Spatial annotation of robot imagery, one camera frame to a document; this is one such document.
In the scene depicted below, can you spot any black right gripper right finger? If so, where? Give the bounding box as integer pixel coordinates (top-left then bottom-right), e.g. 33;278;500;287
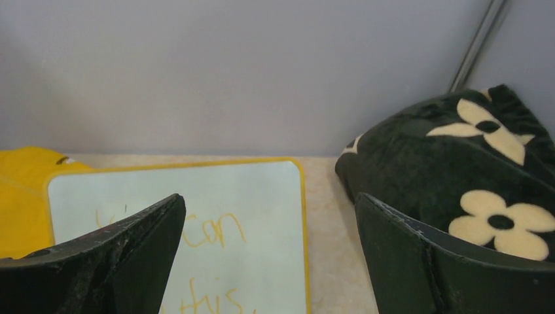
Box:
355;193;554;313

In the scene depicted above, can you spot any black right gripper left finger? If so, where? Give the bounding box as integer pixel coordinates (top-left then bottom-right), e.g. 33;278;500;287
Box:
1;194;186;313

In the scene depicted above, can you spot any yellow framed whiteboard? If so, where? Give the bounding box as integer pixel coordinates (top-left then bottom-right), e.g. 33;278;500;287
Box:
45;158;310;313

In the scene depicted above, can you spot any yellow folded cloth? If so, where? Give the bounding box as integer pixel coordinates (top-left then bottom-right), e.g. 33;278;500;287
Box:
1;147;89;258

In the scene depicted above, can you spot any black floral blanket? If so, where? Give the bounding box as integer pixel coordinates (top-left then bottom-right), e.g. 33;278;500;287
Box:
335;84;554;262

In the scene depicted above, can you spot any right corner metal post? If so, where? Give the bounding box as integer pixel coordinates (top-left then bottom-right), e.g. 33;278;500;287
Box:
447;0;512;93

